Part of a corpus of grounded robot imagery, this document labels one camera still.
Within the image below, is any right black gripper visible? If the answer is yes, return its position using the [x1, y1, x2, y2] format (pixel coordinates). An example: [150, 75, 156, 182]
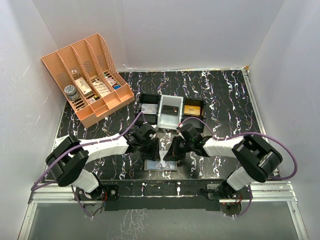
[164, 135, 194, 161]

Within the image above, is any grey leather card holder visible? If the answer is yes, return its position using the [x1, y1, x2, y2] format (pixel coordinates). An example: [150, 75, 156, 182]
[144, 150, 178, 172]

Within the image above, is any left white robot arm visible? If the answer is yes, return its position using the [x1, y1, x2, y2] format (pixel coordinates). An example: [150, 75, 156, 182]
[45, 122, 160, 200]

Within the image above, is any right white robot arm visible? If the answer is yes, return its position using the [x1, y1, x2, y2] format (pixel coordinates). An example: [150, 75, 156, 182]
[163, 123, 283, 199]

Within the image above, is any white middle card tray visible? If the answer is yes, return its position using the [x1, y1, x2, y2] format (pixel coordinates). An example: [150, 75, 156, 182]
[157, 94, 184, 130]

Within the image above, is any silver credit card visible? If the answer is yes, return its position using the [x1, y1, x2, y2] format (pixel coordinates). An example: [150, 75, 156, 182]
[140, 103, 158, 115]

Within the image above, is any black left card tray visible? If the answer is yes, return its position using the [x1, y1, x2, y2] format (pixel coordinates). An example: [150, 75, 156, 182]
[135, 93, 161, 126]

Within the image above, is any black card tray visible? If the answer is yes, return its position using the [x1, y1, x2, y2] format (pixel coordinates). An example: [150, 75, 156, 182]
[135, 93, 161, 126]
[181, 98, 206, 133]

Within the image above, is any gold credit card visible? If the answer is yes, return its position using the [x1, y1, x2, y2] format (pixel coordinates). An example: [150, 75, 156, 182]
[184, 105, 201, 117]

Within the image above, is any black right card tray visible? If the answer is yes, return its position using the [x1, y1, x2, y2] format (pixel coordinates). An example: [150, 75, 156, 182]
[181, 98, 206, 133]

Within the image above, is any white label card stack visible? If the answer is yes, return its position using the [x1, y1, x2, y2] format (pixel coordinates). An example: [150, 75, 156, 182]
[91, 78, 111, 98]

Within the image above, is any blue small object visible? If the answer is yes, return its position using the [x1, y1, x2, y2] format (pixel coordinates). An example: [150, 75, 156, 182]
[113, 84, 121, 90]

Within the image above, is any small colourful packet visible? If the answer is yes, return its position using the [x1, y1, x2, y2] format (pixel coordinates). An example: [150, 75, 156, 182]
[103, 71, 118, 87]

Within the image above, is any white red box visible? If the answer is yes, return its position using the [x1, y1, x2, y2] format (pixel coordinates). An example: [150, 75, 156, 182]
[74, 77, 93, 97]

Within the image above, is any white patterned paper sheet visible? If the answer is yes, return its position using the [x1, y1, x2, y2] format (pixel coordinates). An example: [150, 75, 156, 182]
[53, 137, 65, 149]

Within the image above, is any round patterned tin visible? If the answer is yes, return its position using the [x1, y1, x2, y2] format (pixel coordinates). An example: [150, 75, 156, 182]
[64, 84, 80, 101]

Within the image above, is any orange plastic file organizer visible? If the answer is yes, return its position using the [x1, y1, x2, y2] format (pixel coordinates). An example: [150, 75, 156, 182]
[41, 33, 135, 128]

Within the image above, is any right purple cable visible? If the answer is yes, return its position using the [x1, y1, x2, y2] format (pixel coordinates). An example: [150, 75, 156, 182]
[178, 117, 300, 217]

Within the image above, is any purple cable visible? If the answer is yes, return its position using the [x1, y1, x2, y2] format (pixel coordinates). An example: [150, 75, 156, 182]
[32, 111, 146, 192]
[178, 117, 300, 217]

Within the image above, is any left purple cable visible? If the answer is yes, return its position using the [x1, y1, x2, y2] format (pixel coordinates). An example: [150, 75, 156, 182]
[32, 111, 146, 192]

